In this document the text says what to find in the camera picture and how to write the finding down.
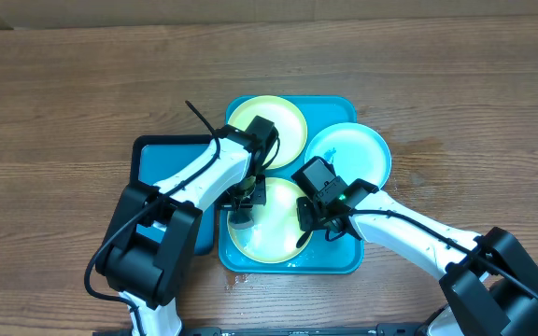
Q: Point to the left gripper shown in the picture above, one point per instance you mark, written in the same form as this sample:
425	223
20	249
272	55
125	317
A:
259	198

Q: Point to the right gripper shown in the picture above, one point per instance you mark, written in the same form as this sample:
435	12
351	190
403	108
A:
304	215

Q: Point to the dark grey sponge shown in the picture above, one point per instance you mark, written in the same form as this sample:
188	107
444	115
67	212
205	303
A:
241	219

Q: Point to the yellow-green rimmed plate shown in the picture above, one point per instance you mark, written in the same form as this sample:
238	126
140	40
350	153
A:
276	230
289	122

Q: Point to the light blue rimmed plate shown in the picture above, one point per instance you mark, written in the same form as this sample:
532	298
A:
354	150

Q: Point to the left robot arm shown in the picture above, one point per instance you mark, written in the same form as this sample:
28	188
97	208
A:
151	237

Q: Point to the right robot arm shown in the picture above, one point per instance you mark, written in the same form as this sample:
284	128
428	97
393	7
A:
489	281

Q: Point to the large teal serving tray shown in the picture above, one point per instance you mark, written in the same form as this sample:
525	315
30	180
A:
319	256

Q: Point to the small black-rimmed teal tray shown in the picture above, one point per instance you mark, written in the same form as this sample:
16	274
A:
157	157

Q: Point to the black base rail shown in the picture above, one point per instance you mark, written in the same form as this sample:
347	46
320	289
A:
383	329

